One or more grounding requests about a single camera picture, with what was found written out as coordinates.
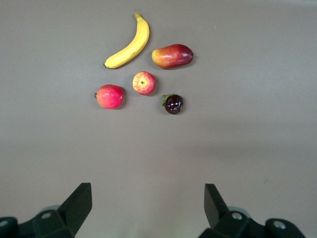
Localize large red apple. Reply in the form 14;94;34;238
94;84;125;110

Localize dark red plum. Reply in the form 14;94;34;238
161;93;185;116

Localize yellow banana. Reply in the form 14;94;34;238
103;12;151;70

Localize red yellow mango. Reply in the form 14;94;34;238
151;43;194;70

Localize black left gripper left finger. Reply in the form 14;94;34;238
0;182;93;238

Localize small red yellow apple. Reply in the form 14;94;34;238
132;71;157;96

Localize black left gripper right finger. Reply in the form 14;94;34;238
200;183;308;238

